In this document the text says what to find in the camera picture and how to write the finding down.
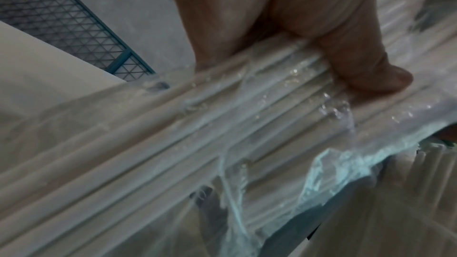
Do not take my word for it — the person's left hand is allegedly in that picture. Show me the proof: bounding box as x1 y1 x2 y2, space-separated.
166 0 415 94

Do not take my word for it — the bunch of white straws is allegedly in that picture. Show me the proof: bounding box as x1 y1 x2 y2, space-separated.
303 140 457 257

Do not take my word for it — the pack of white straws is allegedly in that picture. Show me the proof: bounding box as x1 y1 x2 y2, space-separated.
0 24 457 257

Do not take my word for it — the clear bag of white straws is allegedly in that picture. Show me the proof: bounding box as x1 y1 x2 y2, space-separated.
0 32 457 257

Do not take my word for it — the blue mesh fence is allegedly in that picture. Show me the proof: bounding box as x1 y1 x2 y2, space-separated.
0 0 159 82

